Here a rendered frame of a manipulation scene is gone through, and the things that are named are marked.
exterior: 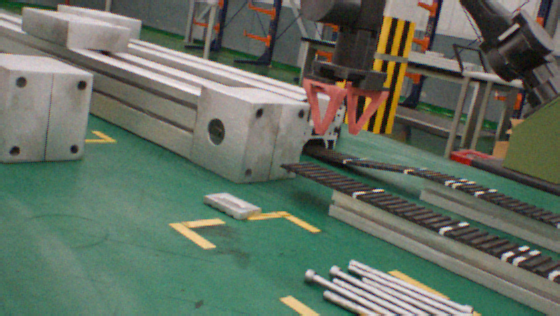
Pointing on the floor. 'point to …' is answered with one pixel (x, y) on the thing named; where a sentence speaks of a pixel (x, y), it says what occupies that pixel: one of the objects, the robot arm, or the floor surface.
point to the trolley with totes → (480, 108)
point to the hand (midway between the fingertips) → (337, 128)
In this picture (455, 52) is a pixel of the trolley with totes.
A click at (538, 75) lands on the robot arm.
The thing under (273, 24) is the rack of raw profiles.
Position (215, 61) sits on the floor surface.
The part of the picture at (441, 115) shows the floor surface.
